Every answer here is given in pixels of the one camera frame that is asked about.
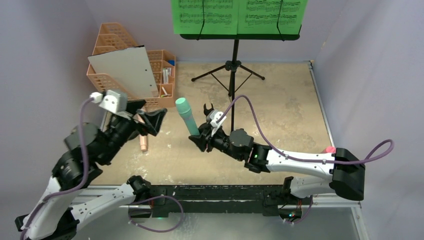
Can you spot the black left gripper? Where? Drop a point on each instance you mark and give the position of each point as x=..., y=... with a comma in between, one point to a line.
x=153, y=119

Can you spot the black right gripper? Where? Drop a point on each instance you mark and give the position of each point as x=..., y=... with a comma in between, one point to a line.
x=205, y=131

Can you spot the pink toy microphone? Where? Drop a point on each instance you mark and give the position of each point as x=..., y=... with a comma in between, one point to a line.
x=143, y=142

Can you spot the mint green toy microphone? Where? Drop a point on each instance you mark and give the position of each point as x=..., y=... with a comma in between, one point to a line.
x=185, y=111

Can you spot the peach plastic file organizer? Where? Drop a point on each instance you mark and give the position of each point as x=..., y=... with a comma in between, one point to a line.
x=113, y=36

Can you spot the black music stand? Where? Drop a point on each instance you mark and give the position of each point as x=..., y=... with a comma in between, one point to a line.
x=234, y=64

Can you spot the green sheet music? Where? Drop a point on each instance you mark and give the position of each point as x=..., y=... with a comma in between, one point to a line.
x=271, y=16
x=205, y=17

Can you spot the black microphone stand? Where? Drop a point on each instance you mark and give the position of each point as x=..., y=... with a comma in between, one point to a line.
x=208, y=112

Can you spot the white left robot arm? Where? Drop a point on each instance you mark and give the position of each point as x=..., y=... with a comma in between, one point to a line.
x=89, y=148

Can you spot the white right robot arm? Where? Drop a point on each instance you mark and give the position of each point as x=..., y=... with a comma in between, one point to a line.
x=324, y=172

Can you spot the grey folder board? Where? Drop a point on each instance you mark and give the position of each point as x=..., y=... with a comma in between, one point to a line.
x=130, y=68

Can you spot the white marker tube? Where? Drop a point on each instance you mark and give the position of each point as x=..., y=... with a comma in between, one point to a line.
x=169, y=73

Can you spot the pink round object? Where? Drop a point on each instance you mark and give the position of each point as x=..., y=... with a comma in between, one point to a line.
x=329, y=149

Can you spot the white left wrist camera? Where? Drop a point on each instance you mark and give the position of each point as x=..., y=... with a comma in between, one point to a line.
x=113, y=100

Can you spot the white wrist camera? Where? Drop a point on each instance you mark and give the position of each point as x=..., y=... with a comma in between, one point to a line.
x=215, y=118
x=113, y=100

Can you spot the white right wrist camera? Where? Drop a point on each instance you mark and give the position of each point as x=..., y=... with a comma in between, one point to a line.
x=215, y=118

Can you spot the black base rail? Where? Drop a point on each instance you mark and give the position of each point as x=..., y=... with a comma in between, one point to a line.
x=267, y=200

